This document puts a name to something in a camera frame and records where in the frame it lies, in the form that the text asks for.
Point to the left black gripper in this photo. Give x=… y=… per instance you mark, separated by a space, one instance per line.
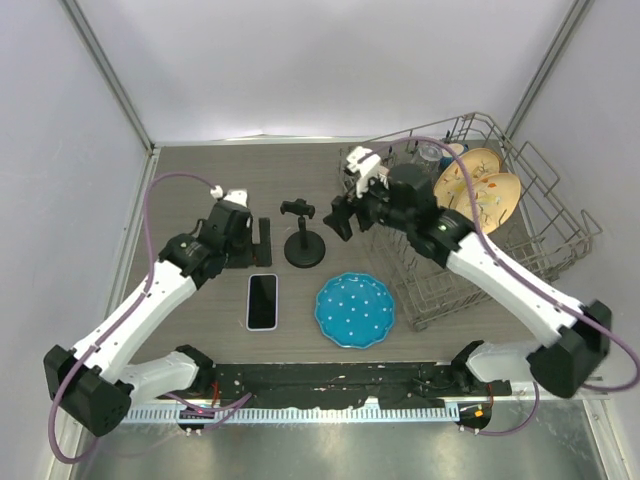
x=256 y=254

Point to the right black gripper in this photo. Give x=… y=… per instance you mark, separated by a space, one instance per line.
x=343 y=206

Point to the black phone stand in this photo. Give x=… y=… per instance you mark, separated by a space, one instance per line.
x=304 y=248

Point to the smartphone with lilac case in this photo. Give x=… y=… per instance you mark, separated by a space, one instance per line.
x=262 y=302

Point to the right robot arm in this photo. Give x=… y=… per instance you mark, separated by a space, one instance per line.
x=572 y=335

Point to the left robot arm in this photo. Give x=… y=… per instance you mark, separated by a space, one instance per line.
x=95 y=382

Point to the blue polka dot plate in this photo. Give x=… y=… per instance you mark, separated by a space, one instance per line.
x=355 y=310

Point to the clear drinking glass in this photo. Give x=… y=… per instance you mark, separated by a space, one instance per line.
x=427 y=156

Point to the blue ceramic cup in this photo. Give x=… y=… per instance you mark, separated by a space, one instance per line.
x=457 y=148

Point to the front tan decorated plate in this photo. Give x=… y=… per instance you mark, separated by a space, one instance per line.
x=497 y=197

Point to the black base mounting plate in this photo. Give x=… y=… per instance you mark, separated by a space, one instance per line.
x=338 y=386

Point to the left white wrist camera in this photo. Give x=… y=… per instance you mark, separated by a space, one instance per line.
x=237 y=196

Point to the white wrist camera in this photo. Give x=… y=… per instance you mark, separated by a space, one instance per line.
x=237 y=196
x=363 y=165

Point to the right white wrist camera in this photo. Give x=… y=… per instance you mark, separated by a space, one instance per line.
x=363 y=165

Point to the grey wire dish rack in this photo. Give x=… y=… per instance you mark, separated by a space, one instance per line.
x=543 y=234

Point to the white slotted cable duct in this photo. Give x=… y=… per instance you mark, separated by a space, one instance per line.
x=370 y=412

